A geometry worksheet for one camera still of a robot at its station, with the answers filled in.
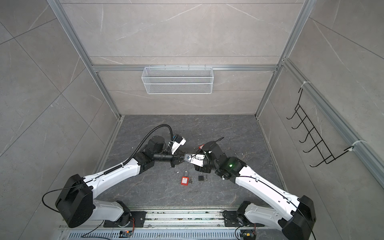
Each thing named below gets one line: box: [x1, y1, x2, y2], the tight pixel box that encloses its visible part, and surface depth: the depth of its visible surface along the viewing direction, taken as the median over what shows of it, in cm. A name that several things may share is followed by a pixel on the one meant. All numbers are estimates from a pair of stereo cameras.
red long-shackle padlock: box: [181, 170, 189, 186], surface depth 87 cm
